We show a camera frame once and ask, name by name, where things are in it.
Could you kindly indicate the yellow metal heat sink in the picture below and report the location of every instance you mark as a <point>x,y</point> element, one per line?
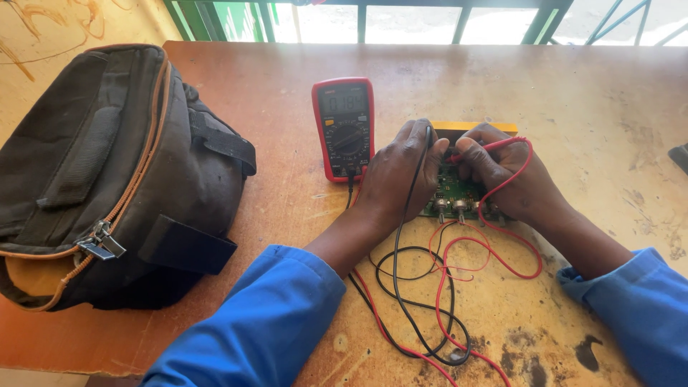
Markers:
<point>449,128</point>

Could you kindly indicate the black bag with orange zipper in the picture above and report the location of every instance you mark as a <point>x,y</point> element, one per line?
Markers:
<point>107,161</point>

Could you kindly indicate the red digital multimeter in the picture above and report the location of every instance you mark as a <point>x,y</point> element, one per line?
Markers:
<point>344,134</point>

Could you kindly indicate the teal metal railing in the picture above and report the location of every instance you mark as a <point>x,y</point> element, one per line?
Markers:
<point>641,24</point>

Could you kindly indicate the person's right hand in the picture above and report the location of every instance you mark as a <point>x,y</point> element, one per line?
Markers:
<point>516,183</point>

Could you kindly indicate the green window frame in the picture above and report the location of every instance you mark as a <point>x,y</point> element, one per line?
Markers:
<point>361,24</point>

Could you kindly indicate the green circuit board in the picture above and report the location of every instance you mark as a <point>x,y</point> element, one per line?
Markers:
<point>457,189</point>

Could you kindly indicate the red multimeter test lead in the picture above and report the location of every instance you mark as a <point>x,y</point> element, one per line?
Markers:
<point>500,144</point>

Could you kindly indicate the black multimeter test lead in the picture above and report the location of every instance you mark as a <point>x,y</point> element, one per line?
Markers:
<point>428,137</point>

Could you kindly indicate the dark object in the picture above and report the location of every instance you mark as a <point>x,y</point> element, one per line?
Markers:
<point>681,157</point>

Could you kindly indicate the person's left hand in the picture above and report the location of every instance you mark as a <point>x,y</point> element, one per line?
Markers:
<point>395,177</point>

